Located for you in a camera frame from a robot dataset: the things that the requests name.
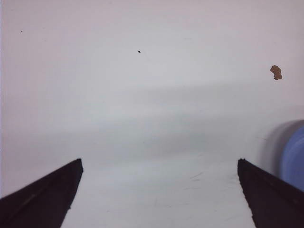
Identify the blue round plate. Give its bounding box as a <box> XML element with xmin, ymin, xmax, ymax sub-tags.
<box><xmin>280</xmin><ymin>126</ymin><xmax>304</xmax><ymax>191</ymax></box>

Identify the small brown table chip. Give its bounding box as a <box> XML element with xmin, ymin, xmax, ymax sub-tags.
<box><xmin>270</xmin><ymin>65</ymin><xmax>282</xmax><ymax>80</ymax></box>

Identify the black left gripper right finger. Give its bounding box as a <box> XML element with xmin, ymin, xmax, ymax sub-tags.
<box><xmin>237</xmin><ymin>159</ymin><xmax>304</xmax><ymax>228</ymax></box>

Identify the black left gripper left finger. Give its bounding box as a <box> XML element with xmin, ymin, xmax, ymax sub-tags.
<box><xmin>0</xmin><ymin>159</ymin><xmax>83</xmax><ymax>228</ymax></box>

